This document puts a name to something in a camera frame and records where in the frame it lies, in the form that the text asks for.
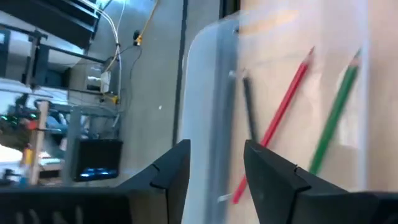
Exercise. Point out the grey metal post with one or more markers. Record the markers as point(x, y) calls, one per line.
point(72, 140)

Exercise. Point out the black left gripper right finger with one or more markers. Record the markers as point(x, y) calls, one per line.
point(280, 199)

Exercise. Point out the wooden post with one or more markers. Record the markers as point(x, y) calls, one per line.
point(38, 140)

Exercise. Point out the green pencil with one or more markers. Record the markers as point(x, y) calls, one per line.
point(334, 115)

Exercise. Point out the small clear plastic bin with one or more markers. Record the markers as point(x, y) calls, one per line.
point(202, 109)

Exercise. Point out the black box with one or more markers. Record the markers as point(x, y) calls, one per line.
point(96, 155)

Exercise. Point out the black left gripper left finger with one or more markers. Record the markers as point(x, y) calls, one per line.
point(168, 193)

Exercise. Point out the red pencil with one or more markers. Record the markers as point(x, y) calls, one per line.
point(278, 115)

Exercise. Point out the white power adapter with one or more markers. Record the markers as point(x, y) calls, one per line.
point(105, 82)

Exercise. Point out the black desk stand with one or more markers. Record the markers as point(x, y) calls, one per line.
point(46, 15)

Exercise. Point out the black pencil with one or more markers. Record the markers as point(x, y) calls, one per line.
point(250, 109)

